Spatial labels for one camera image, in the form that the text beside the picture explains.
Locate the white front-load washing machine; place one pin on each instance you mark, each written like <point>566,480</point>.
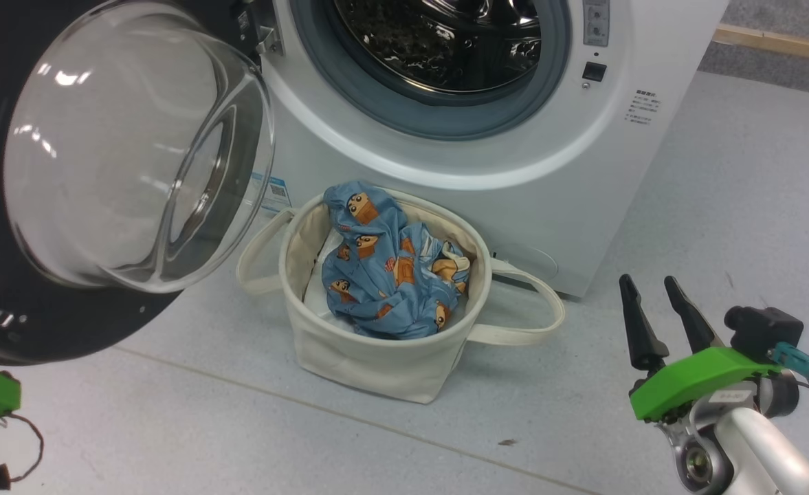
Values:
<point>548,206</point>

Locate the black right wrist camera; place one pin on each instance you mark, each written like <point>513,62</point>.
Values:
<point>765,330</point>

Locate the black door latch slot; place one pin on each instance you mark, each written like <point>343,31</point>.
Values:
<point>594,71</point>

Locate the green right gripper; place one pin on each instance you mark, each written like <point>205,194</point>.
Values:
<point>700,378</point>

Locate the small printed text label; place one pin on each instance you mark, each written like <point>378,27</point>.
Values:
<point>643,107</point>

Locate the metal door hinge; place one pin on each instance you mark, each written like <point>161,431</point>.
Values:
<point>270,41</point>

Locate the black round glass washer door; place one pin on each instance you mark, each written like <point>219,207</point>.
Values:
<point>33,330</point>

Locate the blue energy label sticker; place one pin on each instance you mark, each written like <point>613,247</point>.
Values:
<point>277,196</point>

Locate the round white filter cover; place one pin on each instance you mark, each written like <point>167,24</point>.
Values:
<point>528,261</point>

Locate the grey warning label sticker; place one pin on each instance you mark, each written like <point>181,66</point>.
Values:
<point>596,24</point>

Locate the white padding cloth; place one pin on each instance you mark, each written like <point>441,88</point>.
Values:
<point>316,295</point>

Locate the cream canvas laundry basket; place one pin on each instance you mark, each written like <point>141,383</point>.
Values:
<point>377,371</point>

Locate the steel washing machine drum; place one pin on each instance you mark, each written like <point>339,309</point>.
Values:
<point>445,41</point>

